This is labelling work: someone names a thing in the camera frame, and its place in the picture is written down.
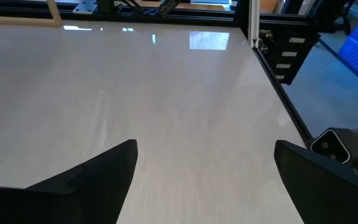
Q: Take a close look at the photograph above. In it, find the white aluminium post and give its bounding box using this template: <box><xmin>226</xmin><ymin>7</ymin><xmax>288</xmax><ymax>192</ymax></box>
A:
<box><xmin>247</xmin><ymin>0</ymin><xmax>260</xmax><ymax>49</ymax></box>

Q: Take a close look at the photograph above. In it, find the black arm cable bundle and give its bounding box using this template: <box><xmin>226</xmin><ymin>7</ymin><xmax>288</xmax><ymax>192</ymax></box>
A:
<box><xmin>116</xmin><ymin>0</ymin><xmax>183</xmax><ymax>18</ymax></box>

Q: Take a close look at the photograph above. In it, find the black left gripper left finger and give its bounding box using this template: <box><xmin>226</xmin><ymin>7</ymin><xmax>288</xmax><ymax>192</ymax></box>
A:
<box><xmin>0</xmin><ymin>139</ymin><xmax>139</xmax><ymax>224</ymax></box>

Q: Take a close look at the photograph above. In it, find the black metal frame bracket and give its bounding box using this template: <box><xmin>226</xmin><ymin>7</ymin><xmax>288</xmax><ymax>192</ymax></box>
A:
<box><xmin>258</xmin><ymin>29</ymin><xmax>321</xmax><ymax>85</ymax></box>

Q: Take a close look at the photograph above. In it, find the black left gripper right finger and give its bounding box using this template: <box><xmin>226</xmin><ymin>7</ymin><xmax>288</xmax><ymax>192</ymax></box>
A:
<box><xmin>273</xmin><ymin>139</ymin><xmax>358</xmax><ymax>224</ymax></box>

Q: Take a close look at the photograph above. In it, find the wooden slatted shelf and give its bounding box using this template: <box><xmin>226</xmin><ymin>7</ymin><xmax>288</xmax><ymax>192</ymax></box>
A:
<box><xmin>0</xmin><ymin>0</ymin><xmax>63</xmax><ymax>28</ymax></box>

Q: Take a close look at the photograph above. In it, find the black chair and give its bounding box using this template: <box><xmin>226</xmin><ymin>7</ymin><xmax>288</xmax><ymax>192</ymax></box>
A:
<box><xmin>306</xmin><ymin>0</ymin><xmax>354</xmax><ymax>35</ymax></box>

